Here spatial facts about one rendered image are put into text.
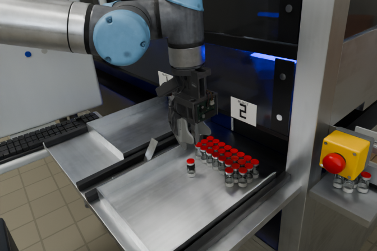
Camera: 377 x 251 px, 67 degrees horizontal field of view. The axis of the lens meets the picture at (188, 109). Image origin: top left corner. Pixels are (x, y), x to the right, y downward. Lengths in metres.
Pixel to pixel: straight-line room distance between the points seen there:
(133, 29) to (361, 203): 0.60
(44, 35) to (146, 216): 0.42
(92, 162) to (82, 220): 1.17
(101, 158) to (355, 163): 0.65
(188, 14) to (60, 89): 0.90
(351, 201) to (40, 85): 1.15
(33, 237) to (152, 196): 1.43
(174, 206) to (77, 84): 0.84
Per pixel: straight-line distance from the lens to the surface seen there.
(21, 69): 1.31
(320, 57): 0.60
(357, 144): 0.66
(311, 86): 0.63
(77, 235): 1.96
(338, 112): 0.74
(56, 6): 0.46
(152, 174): 0.78
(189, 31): 0.56
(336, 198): 0.75
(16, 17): 0.47
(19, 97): 1.33
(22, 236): 2.12
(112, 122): 1.08
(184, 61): 0.57
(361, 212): 0.73
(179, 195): 0.71
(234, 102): 0.77
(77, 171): 0.87
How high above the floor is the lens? 1.36
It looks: 26 degrees down
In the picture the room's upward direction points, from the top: 5 degrees counter-clockwise
